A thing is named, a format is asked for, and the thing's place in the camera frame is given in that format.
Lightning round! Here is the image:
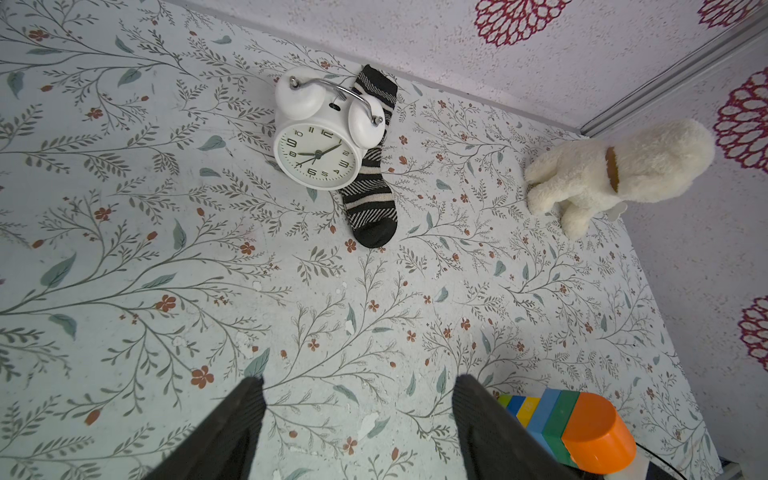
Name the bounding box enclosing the green long lego brick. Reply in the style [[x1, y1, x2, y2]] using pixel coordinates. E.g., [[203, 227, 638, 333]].
[[542, 389, 580, 467]]

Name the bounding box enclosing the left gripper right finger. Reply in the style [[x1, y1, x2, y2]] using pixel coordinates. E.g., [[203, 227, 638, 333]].
[[452, 374, 576, 480]]

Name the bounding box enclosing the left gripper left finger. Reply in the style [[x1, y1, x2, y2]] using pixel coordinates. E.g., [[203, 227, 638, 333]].
[[147, 377, 267, 480]]

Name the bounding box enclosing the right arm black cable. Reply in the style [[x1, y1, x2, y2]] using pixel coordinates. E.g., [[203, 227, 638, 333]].
[[634, 442, 688, 480]]

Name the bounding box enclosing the yellow small lego brick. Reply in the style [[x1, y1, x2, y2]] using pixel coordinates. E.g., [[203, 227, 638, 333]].
[[516, 397, 540, 428]]

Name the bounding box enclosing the orange lego brick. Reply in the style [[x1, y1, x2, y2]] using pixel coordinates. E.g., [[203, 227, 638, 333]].
[[561, 392, 637, 475]]

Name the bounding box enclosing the white alarm clock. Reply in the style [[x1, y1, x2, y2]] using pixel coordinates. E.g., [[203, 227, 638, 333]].
[[273, 67, 385, 191]]

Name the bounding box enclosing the black grey striped sock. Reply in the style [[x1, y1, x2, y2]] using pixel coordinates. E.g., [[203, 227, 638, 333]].
[[341, 65, 398, 249]]

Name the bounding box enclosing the dark blue small lego brick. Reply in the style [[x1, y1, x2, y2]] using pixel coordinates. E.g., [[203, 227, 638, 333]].
[[506, 395, 526, 416]]

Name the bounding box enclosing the light blue long lego brick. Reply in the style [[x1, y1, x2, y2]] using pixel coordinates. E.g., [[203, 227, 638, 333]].
[[526, 388, 561, 456]]

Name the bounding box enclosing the lime green lego brick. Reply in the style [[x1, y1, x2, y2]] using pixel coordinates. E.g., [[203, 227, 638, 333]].
[[498, 394, 512, 408]]

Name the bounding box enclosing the white teddy bear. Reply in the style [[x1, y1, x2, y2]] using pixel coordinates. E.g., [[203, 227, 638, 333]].
[[524, 119, 716, 240]]

